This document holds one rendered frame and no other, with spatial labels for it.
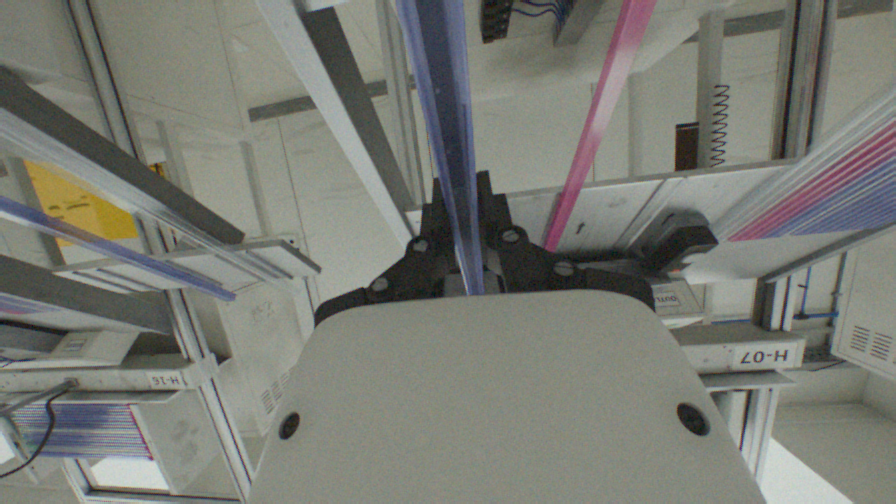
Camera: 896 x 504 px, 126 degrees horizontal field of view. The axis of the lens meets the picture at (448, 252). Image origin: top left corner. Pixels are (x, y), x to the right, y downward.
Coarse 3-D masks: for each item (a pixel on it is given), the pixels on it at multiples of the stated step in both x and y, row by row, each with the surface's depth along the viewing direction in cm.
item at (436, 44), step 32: (416, 0) 5; (448, 0) 5; (416, 32) 5; (448, 32) 5; (416, 64) 6; (448, 64) 6; (448, 96) 6; (448, 128) 7; (448, 160) 8; (448, 192) 9; (480, 256) 14; (480, 288) 18
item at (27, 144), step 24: (0, 120) 13; (0, 144) 13; (24, 144) 13; (48, 144) 14; (48, 168) 15; (72, 168) 15; (96, 192) 17; (120, 192) 17; (144, 216) 19; (168, 216) 20; (192, 240) 22; (216, 240) 24; (240, 264) 26; (288, 288) 32
